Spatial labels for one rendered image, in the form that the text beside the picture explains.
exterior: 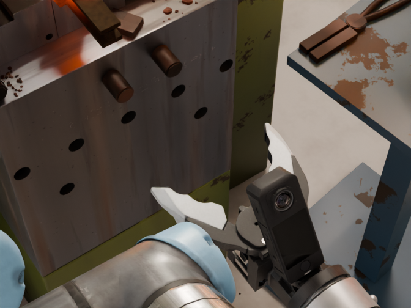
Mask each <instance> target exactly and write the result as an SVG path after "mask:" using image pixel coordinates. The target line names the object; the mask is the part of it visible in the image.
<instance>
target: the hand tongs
mask: <svg viewBox="0 0 411 308"><path fill-rule="evenodd" d="M384 1H385V0H374V1H373V2H372V3H370V5H368V6H367V8H365V9H364V11H363V12H362V13H361V14H357V13H354V14H351V15H349V16H348V17H347V18H346V22H343V20H342V19H340V18H338V19H337V20H335V21H334V22H332V23H330V24H329V25H327V26H326V27H324V28H322V29H321V30H319V31H317V32H316V33H315V34H313V35H311V36H310V37H308V38H306V39H305V40H304V41H302V42H300V43H299V48H300V49H301V50H302V51H303V52H304V53H305V54H306V55H307V54H309V57H310V58H311V59H312V60H313V61H314V62H315V63H317V64H318V63H319V62H321V61H323V60H324V59H326V58H327V57H328V56H330V55H332V54H333V53H335V52H337V51H338V50H340V49H341V48H343V47H344V46H346V45H347V44H349V43H350V42H352V41H354V40H355V39H356V38H357V36H358V33H359V32H362V31H364V29H365V28H366V23H368V22H370V21H373V20H376V19H378V18H380V17H383V16H385V15H388V14H389V13H391V12H394V11H395V10H397V9H400V8H401V7H403V6H405V5H406V4H408V3H410V2H411V0H399V1H397V2H395V3H393V4H392V5H389V6H387V7H385V8H383V9H380V10H378V11H376V12H373V13H371V12H372V11H373V10H375V9H376V8H377V7H378V6H379V5H381V3H383V2H384Z"/></svg>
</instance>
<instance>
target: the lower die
mask: <svg viewBox="0 0 411 308"><path fill-rule="evenodd" d="M102 1H103V2H104V3H105V4H106V5H107V6H108V8H109V9H110V10H112V9H113V8H116V9H120V8H122V7H124V6H125V0H102ZM82 26H84V25H83V24H82V22H80V20H79V19H78V18H77V16H76V15H75V14H74V13H73V12H72V10H71V9H70V8H69V7H68V5H65V6H63V7H59V6H58V5H57V4H56V3H55V1H54V0H0V66H2V65H4V64H6V63H8V62H10V61H12V60H14V59H16V58H18V57H20V56H22V55H24V54H26V53H28V52H31V51H33V50H35V49H37V48H39V47H41V46H43V45H45V44H47V43H49V42H52V41H53V40H56V39H58V37H62V36H63V35H65V34H68V33H69V32H72V31H74V30H76V29H78V28H80V27H82ZM48 34H53V37H52V38H51V39H50V40H47V39H46V36H47V35H48Z"/></svg>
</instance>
